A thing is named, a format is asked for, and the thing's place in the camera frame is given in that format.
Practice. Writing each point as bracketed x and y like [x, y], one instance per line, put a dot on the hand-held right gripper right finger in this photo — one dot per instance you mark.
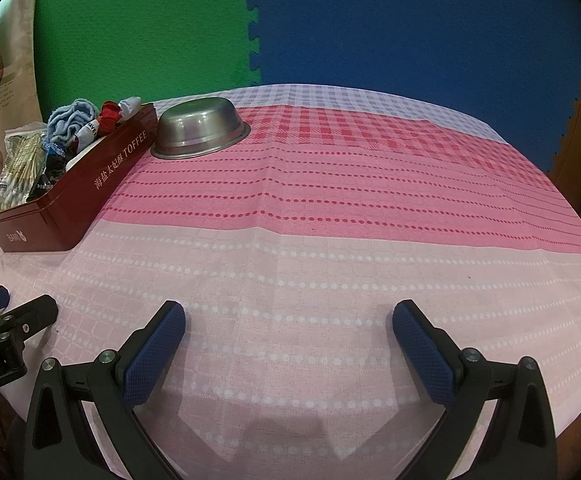
[423, 352]

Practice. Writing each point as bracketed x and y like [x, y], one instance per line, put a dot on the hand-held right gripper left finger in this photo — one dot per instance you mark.
[153, 355]

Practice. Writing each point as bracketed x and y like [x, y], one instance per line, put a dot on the cotton swab packet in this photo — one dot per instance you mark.
[18, 170]

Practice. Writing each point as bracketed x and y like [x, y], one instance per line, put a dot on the black packet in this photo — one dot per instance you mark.
[50, 170]

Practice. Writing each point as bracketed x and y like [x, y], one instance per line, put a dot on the red tin box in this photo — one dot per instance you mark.
[95, 180]

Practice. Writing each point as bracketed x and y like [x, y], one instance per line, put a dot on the light blue towel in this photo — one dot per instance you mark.
[70, 120]

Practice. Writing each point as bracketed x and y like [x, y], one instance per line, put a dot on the red and white sock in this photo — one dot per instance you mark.
[101, 120]

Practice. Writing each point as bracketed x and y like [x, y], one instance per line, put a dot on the pink checked tablecloth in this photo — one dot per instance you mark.
[320, 270]

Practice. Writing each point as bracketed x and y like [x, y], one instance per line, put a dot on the steel bowl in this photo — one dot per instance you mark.
[200, 127]

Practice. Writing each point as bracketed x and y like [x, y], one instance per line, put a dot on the green foam mat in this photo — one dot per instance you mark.
[140, 35]

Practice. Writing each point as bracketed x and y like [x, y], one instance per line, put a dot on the blue foam mat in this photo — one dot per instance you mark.
[420, 25]

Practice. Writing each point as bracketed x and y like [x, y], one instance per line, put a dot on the wall poster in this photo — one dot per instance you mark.
[0, 85]

